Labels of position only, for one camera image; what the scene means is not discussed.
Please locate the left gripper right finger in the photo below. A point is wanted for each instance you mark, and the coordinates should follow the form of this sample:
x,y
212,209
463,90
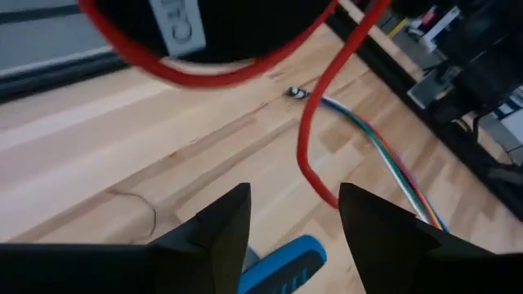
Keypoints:
x,y
408,261

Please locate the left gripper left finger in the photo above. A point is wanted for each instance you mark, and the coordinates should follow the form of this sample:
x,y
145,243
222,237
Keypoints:
x,y
122,269

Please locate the black round labelled disc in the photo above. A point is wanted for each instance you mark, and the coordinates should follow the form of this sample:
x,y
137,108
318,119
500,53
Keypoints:
x,y
245,28

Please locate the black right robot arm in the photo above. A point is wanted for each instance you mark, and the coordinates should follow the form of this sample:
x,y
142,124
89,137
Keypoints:
x,y
490,61

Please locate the black metal table frame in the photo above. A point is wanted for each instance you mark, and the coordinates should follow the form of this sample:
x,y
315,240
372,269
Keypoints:
x,y
41,83

